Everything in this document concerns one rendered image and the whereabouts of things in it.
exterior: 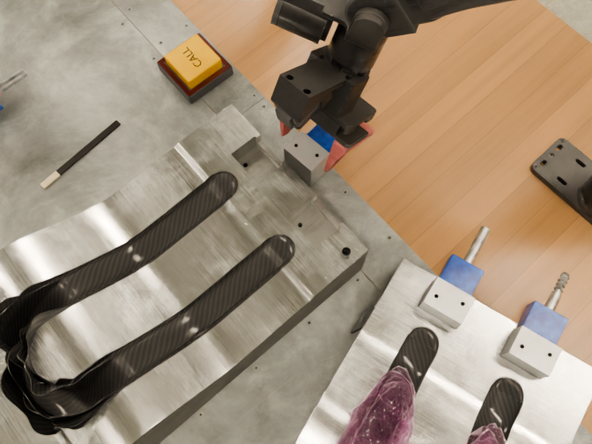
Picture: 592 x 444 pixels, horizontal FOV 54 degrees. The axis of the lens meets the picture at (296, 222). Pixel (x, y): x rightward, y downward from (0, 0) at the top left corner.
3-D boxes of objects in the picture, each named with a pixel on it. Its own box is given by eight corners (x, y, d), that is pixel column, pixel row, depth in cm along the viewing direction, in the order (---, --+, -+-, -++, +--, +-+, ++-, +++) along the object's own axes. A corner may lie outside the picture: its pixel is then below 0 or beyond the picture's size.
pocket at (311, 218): (314, 203, 75) (315, 192, 71) (343, 233, 73) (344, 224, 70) (287, 225, 74) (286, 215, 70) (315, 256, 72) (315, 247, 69)
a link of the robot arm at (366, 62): (310, 61, 66) (333, 7, 61) (320, 38, 70) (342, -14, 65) (366, 85, 67) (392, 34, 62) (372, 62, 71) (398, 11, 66)
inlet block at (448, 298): (462, 225, 76) (473, 210, 71) (497, 245, 75) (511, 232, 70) (414, 310, 72) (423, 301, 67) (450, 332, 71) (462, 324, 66)
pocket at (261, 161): (261, 145, 77) (259, 132, 74) (286, 173, 76) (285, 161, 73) (233, 166, 76) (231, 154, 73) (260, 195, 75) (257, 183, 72)
